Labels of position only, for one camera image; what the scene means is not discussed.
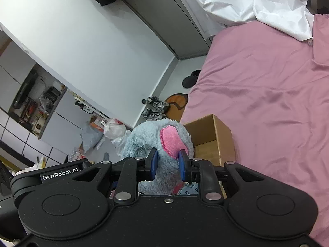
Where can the black slipper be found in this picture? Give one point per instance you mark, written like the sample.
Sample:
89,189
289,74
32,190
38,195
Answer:
190,81

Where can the grey-blue plastic bag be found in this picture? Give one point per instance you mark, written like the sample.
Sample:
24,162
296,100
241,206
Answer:
91,137

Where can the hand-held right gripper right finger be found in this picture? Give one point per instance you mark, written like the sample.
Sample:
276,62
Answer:
182,164

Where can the grey plush toy pink ears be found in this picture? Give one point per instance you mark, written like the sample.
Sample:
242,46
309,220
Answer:
144,139

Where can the pink bedsheet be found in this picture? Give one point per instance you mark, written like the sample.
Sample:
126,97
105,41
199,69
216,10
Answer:
270,95

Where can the white cabinet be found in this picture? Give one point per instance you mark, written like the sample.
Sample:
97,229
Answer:
69,123

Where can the open cluttered cabinet shelf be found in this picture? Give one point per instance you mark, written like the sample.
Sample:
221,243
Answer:
33,103

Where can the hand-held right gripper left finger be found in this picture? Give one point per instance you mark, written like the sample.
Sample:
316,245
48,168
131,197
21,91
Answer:
153,164

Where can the white and red plastic bag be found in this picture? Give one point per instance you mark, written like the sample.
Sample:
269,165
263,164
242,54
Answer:
114,130

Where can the grey wardrobe panel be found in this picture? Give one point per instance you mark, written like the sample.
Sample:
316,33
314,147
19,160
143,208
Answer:
167,12

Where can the brown cardboard box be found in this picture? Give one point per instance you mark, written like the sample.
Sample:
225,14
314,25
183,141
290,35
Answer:
221,139

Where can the orange floor mat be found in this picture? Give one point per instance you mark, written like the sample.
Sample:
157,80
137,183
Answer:
177,105

